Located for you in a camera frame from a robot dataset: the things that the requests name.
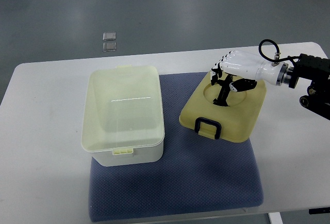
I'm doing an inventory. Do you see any yellow box lid black handle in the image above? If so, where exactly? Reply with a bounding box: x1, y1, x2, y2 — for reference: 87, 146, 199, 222
179, 73, 267, 143

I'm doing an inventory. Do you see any blue grey cushion mat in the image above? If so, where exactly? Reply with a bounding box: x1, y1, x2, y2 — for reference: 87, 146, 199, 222
89, 72, 263, 222

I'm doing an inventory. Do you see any black bracket under table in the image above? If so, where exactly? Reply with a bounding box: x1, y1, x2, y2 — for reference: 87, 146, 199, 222
308, 207, 330, 215

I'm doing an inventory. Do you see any white storage box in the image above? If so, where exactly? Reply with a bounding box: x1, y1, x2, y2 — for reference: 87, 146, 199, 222
81, 66, 165, 167

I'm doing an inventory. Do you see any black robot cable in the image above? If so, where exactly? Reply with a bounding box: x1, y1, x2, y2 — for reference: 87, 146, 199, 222
258, 39, 301, 62

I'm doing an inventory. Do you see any white table leg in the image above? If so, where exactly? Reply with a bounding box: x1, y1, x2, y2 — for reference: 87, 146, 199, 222
268, 212, 283, 224

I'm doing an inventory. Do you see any upper metal floor plate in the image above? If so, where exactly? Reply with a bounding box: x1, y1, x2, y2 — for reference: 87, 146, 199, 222
103, 32, 116, 41

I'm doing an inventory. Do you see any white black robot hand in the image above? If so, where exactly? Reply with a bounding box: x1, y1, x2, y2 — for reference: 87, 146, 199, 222
210, 50, 288, 92

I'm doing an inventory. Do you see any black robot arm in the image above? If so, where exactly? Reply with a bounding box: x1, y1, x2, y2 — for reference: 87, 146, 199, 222
284, 54, 329, 119

